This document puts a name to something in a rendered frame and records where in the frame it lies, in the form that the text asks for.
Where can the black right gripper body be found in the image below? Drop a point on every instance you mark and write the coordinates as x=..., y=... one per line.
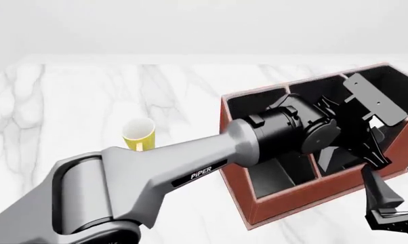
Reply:
x=397, y=226

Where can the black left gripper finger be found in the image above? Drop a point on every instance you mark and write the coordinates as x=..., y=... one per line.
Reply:
x=377, y=155

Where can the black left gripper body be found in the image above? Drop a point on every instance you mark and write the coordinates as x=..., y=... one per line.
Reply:
x=351, y=127

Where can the red-brown desk caddy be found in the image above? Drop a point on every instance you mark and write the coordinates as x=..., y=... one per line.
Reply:
x=292, y=203

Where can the small flat plate on stalk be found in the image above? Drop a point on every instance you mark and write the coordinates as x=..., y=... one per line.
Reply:
x=377, y=101

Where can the silver-grey left robot arm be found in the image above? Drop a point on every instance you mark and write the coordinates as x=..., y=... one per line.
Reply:
x=129, y=175

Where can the yellow mug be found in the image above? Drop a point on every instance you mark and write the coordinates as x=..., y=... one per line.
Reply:
x=140, y=139

